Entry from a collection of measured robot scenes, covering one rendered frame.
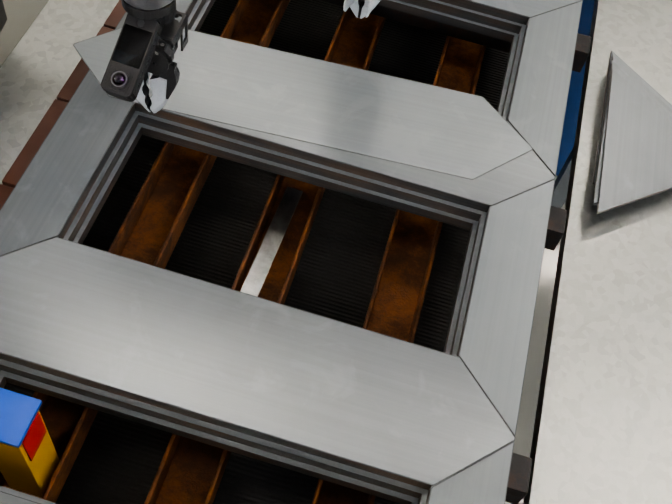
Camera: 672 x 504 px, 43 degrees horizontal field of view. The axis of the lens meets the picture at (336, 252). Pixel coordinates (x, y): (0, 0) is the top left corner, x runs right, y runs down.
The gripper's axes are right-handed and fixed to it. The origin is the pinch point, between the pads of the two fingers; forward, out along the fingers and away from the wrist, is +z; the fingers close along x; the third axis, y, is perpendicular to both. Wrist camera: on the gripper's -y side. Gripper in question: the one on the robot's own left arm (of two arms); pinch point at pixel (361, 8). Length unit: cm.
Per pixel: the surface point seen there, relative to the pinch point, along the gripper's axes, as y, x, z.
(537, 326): -13, 57, 94
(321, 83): 12.9, -2.4, 6.1
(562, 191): -45, 54, 78
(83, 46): 20.2, -39.7, 5.4
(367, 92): 11.9, 5.1, 6.2
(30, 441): 81, -18, 8
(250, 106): 22.0, -11.2, 5.9
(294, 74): 12.7, -7.0, 6.0
